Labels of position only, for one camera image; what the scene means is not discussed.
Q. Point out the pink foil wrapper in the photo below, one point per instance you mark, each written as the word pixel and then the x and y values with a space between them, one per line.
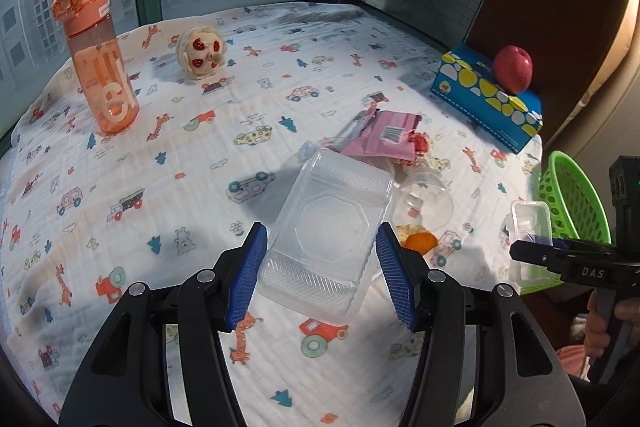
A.
pixel 380 142

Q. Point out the pink floral clothing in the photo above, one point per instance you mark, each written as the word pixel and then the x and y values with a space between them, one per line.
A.
pixel 572 359

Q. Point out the green plastic mesh basket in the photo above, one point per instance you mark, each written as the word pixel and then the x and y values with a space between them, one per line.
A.
pixel 575 197

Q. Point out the beige cushion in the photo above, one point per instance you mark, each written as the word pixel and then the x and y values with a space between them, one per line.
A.
pixel 605 82

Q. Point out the small clear plastic box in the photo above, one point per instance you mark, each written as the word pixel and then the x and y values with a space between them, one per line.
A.
pixel 530 217

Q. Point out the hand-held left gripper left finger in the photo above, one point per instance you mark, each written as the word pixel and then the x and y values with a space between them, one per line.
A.
pixel 247 272

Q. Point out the blue yellow tissue box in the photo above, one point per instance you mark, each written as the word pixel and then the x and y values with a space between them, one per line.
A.
pixel 480 97

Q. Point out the large clear plastic clamshell container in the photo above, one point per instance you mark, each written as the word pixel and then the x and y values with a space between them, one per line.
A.
pixel 325 227

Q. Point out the orange fruit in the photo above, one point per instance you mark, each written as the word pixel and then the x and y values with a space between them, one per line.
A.
pixel 420 243

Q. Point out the person's right hand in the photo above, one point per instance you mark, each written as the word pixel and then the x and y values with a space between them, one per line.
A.
pixel 592 327

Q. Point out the orange water bottle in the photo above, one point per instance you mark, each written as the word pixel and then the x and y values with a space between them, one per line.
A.
pixel 100 72

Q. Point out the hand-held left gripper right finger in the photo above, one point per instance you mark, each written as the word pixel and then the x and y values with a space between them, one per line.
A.
pixel 395 277

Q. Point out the cartoon printed white tablecloth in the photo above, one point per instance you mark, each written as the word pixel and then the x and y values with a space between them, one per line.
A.
pixel 200 187

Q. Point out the small clear plastic cup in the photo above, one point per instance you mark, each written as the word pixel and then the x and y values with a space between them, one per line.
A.
pixel 425 202

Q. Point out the brown wooden board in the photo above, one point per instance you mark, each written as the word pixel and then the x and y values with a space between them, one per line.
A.
pixel 560 7

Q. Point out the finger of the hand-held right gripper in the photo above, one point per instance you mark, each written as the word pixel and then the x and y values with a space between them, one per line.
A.
pixel 542 259

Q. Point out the red apple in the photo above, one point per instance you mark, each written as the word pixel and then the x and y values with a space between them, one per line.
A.
pixel 512 69

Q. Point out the round cream strawberry toy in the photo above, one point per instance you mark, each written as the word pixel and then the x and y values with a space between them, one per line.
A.
pixel 200 54

